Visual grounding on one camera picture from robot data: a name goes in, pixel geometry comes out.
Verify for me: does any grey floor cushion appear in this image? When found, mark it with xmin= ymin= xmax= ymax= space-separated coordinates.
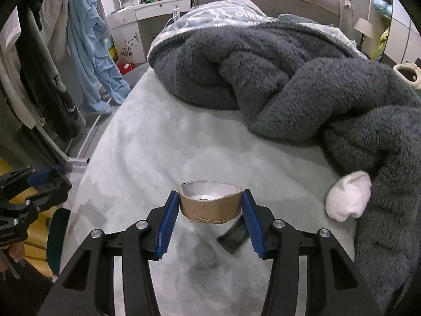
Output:
xmin=123 ymin=63 xmax=150 ymax=89

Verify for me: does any yellow curtain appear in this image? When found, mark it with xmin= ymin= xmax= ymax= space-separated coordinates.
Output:
xmin=1 ymin=160 xmax=71 ymax=278

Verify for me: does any beige bedside lamp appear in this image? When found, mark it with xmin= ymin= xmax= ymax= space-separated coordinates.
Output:
xmin=354 ymin=18 xmax=374 ymax=51

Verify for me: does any person's left hand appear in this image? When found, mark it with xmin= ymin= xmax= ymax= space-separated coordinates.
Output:
xmin=0 ymin=242 xmax=25 ymax=273

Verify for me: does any dark green trash bin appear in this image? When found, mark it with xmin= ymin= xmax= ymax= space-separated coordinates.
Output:
xmin=46 ymin=208 xmax=71 ymax=276

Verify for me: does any dark grey fleece blanket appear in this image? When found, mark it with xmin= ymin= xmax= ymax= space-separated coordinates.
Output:
xmin=148 ymin=23 xmax=420 ymax=314

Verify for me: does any white clothes rack frame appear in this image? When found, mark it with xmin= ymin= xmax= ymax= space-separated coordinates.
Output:
xmin=33 ymin=95 xmax=118 ymax=170

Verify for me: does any white wardrobe shelf unit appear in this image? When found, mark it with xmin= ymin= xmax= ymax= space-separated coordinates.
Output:
xmin=364 ymin=0 xmax=420 ymax=66

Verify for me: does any black hanging garment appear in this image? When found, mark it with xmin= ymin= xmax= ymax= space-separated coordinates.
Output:
xmin=16 ymin=0 xmax=86 ymax=142

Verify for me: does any white balled sock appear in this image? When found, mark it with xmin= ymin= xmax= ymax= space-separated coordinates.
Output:
xmin=325 ymin=170 xmax=372 ymax=223

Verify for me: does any black curved plastic piece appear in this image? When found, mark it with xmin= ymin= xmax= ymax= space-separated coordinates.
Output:
xmin=217 ymin=216 xmax=248 ymax=254

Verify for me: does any brown cardboard tape roll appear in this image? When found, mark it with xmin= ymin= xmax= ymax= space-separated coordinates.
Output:
xmin=178 ymin=180 xmax=243 ymax=224

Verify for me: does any red small box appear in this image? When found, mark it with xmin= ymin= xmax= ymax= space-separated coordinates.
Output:
xmin=116 ymin=56 xmax=133 ymax=76

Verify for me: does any light blue hanging robe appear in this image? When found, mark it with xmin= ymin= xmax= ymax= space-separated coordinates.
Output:
xmin=66 ymin=0 xmax=131 ymax=115

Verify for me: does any blue patterned quilt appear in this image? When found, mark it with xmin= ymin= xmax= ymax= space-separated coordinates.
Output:
xmin=148 ymin=0 xmax=365 ymax=58

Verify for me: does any grey fluffy bed cover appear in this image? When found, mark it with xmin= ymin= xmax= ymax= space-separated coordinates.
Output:
xmin=61 ymin=70 xmax=355 ymax=315

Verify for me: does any white dressing table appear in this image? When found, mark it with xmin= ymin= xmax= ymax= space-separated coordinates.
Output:
xmin=107 ymin=0 xmax=194 ymax=66

